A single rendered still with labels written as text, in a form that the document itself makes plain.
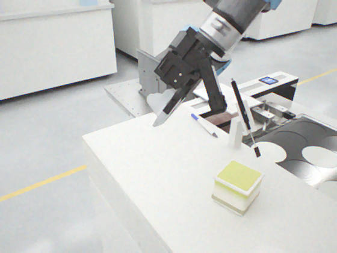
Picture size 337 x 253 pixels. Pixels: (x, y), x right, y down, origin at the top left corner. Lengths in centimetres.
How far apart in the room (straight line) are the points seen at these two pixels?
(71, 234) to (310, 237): 146
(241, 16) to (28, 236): 168
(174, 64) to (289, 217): 37
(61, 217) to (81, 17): 223
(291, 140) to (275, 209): 39
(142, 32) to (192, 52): 349
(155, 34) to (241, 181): 346
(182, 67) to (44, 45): 287
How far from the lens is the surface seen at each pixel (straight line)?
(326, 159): 92
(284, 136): 97
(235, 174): 57
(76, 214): 193
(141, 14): 401
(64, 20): 337
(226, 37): 55
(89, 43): 351
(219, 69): 127
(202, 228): 56
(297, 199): 66
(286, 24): 603
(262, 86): 115
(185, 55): 57
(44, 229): 191
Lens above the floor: 140
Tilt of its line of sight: 33 degrees down
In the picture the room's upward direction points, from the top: straight up
